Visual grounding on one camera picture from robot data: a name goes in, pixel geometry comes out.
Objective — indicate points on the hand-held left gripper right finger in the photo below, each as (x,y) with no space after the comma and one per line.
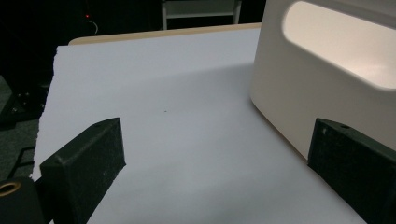
(348,168)

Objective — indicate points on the black stand base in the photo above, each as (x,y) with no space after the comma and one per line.
(18,107)

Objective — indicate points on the black floor frame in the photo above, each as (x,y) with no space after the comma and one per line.
(19,155)

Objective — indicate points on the white metal frame stand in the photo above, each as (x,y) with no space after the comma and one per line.
(200,14)

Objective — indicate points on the white plastic storage box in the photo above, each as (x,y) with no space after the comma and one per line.
(280,77)

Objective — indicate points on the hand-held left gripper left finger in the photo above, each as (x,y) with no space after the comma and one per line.
(81,168)

